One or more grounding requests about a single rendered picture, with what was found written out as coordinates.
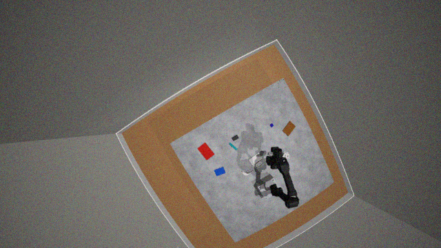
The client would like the red flat plate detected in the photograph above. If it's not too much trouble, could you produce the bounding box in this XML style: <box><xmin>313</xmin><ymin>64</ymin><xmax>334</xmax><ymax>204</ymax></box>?
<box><xmin>197</xmin><ymin>143</ymin><xmax>214</xmax><ymax>160</ymax></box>

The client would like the brown flat bar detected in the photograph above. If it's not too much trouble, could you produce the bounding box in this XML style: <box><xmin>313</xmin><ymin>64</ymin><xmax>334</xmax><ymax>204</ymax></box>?
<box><xmin>283</xmin><ymin>121</ymin><xmax>295</xmax><ymax>136</ymax></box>

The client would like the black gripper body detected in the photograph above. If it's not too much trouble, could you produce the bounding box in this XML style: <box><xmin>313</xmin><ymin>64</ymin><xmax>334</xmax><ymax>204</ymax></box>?
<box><xmin>270</xmin><ymin>147</ymin><xmax>279</xmax><ymax>169</ymax></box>

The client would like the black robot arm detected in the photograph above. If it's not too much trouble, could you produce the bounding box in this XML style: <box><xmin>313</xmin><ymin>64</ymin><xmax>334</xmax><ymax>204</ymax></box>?
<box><xmin>266</xmin><ymin>148</ymin><xmax>299</xmax><ymax>209</ymax></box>

